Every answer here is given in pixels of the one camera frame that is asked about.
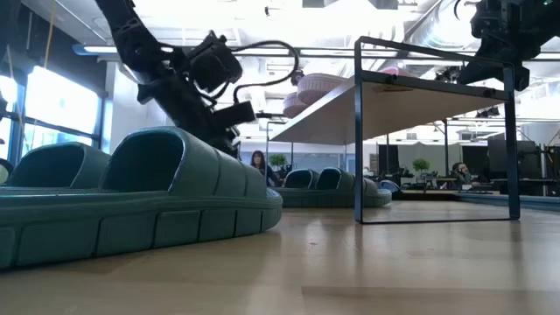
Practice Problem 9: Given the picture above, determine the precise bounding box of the black left camera cable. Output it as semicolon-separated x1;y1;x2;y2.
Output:
229;39;301;106

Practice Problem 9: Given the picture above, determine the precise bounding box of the person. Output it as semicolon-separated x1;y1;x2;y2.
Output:
249;150;281;188
449;161;487;186

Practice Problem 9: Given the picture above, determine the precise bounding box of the black curved cable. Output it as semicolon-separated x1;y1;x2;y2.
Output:
0;157;16;185

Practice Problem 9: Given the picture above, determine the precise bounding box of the wooden shelf black metal frame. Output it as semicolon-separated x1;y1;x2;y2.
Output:
267;35;522;225

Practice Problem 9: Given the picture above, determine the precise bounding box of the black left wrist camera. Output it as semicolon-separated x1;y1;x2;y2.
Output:
213;101;257;129

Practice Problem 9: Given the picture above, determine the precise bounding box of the large office window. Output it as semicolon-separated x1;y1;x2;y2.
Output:
0;65;107;168

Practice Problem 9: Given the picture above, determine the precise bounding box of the black aluminium table frame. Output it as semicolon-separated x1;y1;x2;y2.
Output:
391;190;560;213

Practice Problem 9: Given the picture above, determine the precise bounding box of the yellow hanging cord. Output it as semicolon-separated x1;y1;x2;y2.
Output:
42;0;57;71

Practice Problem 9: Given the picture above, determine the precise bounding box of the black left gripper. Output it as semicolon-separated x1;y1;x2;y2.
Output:
137;30;244;159

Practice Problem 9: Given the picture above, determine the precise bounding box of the silver ceiling air duct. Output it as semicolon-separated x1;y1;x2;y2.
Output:
332;0;473;84

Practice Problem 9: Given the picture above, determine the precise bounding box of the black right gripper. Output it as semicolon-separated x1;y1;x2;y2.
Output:
457;0;552;92

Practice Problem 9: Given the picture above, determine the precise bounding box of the black ceiling light rail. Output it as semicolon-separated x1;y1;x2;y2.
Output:
72;43;508;60

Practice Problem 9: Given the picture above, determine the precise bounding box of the pink rubber slide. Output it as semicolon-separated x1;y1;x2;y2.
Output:
282;90;310;120
296;65;418;107

